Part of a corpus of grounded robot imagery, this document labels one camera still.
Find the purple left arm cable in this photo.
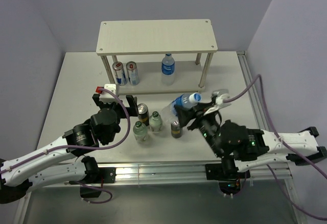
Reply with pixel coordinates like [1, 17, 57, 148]
[0, 88, 131, 204]

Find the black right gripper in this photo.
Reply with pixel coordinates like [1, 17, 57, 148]
[172, 100, 220, 157]

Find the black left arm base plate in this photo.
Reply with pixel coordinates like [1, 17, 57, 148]
[68, 167, 116, 200]

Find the white two-tier wooden shelf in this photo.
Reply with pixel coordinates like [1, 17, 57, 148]
[96, 19, 218, 95]

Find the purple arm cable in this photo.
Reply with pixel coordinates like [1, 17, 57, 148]
[224, 74, 327, 221]
[0, 88, 131, 204]

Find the clear glass bottle green cap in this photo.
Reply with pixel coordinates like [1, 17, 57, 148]
[149, 111, 162, 132]

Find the Pocari Sweat bottle blue cap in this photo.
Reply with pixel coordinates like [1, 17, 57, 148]
[161, 93, 202, 123]

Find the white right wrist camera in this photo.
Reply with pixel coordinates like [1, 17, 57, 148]
[212, 89, 231, 109]

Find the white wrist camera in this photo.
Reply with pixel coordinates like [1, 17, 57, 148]
[212, 89, 231, 109]
[96, 84, 119, 103]

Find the dark can yellow band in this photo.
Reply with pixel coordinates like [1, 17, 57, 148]
[171, 120, 182, 139]

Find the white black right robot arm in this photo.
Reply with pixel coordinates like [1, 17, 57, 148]
[178, 102, 326, 178]

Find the dark can silver top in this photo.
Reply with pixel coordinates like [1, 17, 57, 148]
[137, 103, 149, 126]

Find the aluminium mounting rail frame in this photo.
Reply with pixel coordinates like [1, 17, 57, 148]
[13, 52, 307, 223]

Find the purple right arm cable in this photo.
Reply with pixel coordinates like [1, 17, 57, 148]
[224, 74, 327, 221]

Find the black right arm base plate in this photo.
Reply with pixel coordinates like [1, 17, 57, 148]
[205, 163, 251, 181]

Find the blue silver energy can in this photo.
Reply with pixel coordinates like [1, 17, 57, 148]
[126, 61, 139, 85]
[112, 61, 127, 86]

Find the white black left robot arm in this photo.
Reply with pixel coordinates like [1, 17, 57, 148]
[1, 93, 138, 204]

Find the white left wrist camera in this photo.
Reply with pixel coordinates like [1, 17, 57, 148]
[96, 84, 119, 103]

